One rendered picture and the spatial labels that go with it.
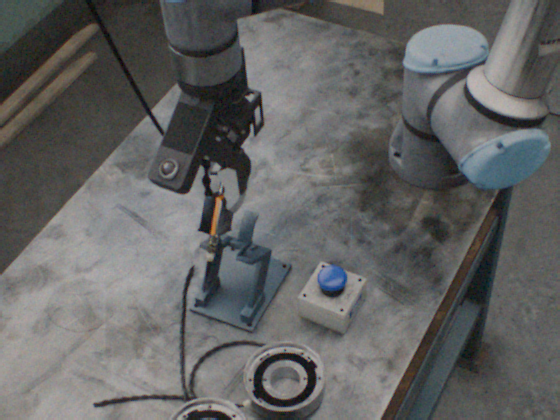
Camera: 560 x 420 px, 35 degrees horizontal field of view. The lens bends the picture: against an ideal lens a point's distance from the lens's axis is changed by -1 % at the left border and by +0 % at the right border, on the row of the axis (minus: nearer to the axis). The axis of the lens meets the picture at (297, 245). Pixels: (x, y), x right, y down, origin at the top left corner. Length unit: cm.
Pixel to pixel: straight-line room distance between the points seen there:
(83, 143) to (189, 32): 186
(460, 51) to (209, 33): 47
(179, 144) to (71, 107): 192
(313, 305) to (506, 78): 39
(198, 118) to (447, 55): 42
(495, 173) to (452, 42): 21
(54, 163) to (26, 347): 148
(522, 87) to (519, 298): 119
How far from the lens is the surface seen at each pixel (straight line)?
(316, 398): 111
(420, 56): 126
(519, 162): 120
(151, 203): 140
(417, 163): 136
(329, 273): 118
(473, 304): 195
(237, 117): 101
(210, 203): 108
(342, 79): 158
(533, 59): 113
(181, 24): 90
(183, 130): 98
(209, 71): 93
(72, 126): 281
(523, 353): 219
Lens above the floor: 180
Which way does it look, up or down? 50 degrees down
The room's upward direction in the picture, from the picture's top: 4 degrees counter-clockwise
